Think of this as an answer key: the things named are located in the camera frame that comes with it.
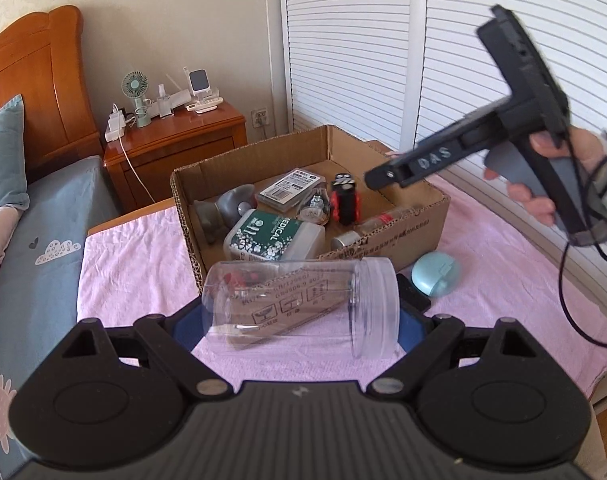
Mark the wooden nightstand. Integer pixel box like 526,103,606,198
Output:
102,99,248,213

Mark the grey elephant toy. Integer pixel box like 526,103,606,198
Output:
193,183,259,245

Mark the blue pillow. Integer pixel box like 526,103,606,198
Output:
0,94,31,213

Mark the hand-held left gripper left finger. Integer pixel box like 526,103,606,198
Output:
58,305,231,401

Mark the clear plastic jar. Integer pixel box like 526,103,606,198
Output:
202,256,400,359

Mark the silver metal cylinder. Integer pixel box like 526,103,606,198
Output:
331,232,364,251

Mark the silver red tube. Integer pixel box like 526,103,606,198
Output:
356,206,418,235

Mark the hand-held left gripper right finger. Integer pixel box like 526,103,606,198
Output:
366,309,534,397

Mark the green white plastic bottle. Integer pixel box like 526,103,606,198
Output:
223,209,327,263

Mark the white remote control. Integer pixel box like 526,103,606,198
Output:
186,97,225,113

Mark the person's right hand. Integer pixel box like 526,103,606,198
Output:
483,127,607,226

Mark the bed with blue sheet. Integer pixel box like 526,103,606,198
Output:
0,155,121,480

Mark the white louvred wardrobe door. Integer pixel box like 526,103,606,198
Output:
278,0,607,281

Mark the white box with barcode label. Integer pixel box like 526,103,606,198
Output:
258,169,325,212

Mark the black toy with red wheels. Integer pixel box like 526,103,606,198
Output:
331,172,359,225

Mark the pink cloth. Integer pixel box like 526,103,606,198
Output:
77,170,607,401

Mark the cardboard box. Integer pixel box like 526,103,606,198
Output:
170,124,451,291

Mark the light blue round case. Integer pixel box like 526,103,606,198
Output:
411,251,461,299

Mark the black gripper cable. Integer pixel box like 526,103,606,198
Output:
558,152,607,351

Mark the green desk fan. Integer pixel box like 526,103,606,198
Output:
122,71,151,128

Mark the wooden headboard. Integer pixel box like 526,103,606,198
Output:
0,5,104,186

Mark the white phone stand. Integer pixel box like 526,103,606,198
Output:
187,67,212,103

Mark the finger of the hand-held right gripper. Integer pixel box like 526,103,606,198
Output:
364,157,409,192

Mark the white charging cable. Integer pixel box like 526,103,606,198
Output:
117,137,155,206

